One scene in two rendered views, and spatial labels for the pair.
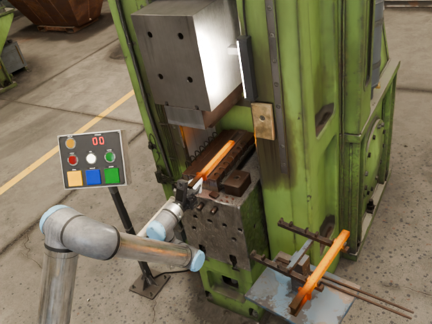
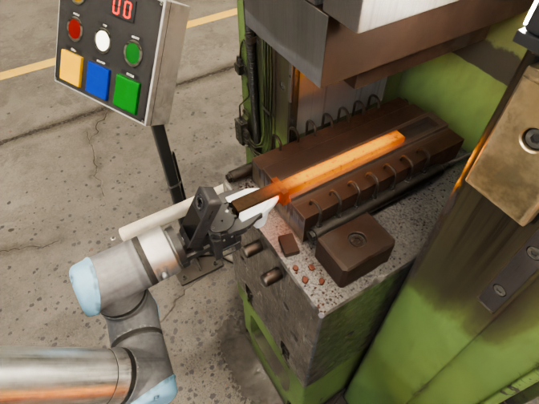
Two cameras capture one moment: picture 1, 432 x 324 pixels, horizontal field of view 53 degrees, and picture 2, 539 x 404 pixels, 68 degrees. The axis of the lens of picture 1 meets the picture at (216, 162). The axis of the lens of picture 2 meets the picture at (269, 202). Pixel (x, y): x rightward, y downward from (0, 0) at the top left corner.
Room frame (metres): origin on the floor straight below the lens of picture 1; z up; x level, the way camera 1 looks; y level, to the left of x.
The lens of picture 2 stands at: (1.16, -0.09, 1.58)
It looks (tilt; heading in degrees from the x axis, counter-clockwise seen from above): 50 degrees down; 22
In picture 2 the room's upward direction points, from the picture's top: straight up
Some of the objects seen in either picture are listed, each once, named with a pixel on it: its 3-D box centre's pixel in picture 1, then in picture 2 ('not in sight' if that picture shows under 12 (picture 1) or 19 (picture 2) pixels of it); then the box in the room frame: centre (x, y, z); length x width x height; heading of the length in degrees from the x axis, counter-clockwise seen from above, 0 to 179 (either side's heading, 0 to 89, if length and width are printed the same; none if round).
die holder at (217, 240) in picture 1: (238, 197); (356, 241); (1.80, -0.08, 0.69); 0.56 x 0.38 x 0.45; 143
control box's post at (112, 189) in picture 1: (127, 225); (172, 179); (1.93, 0.59, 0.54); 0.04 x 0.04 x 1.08; 53
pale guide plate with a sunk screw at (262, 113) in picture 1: (263, 121); (529, 151); (1.57, -0.23, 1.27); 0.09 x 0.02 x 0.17; 53
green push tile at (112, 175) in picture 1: (112, 175); (127, 94); (1.78, 0.52, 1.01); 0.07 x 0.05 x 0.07; 78
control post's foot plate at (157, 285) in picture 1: (148, 278); (192, 253); (1.93, 0.59, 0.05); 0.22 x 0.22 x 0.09; 53
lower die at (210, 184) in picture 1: (220, 157); (357, 158); (1.82, -0.03, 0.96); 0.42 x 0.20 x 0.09; 143
